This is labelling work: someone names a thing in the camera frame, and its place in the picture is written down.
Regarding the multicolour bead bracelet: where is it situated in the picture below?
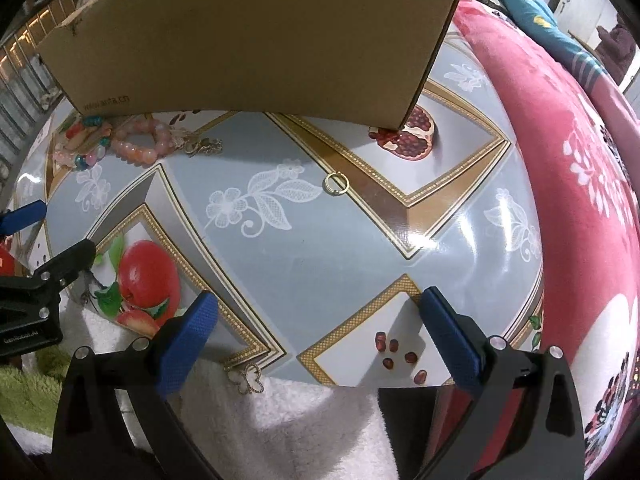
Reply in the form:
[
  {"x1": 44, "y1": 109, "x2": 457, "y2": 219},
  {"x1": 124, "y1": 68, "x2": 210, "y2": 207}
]
[{"x1": 53, "y1": 116, "x2": 114, "y2": 172}]

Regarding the pink bead bracelet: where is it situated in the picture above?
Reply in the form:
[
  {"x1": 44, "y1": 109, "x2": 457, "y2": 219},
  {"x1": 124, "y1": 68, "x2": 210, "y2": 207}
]
[{"x1": 110, "y1": 118, "x2": 177, "y2": 166}]

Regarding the gold butterfly charm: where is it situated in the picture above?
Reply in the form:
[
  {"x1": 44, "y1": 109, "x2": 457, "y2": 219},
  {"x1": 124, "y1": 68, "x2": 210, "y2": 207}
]
[{"x1": 176, "y1": 134, "x2": 224, "y2": 157}]

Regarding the gold ring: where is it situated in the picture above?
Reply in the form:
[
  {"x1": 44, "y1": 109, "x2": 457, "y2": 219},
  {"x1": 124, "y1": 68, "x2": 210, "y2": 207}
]
[{"x1": 322, "y1": 171, "x2": 350, "y2": 196}]

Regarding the green fuzzy rug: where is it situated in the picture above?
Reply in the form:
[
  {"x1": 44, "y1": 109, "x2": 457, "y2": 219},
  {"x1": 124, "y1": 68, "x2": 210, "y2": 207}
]
[{"x1": 1, "y1": 347, "x2": 70, "y2": 437}]

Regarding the red floral blanket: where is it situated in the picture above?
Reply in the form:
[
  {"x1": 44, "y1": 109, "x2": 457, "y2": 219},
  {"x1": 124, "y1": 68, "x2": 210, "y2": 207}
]
[{"x1": 454, "y1": 0, "x2": 639, "y2": 477}]

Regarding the person in dark clothes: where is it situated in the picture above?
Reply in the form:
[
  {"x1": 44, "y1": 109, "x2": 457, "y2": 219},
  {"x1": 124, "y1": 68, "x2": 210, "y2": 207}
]
[{"x1": 596, "y1": 13, "x2": 636, "y2": 84}]

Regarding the brown cardboard box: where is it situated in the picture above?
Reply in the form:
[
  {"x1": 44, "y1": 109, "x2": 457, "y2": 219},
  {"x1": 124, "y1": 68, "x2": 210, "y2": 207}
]
[{"x1": 38, "y1": 0, "x2": 459, "y2": 129}]

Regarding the teal blue pillow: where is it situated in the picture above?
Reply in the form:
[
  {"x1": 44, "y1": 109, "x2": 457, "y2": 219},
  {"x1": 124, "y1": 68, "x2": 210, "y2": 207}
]
[{"x1": 500, "y1": 0, "x2": 606, "y2": 93}]

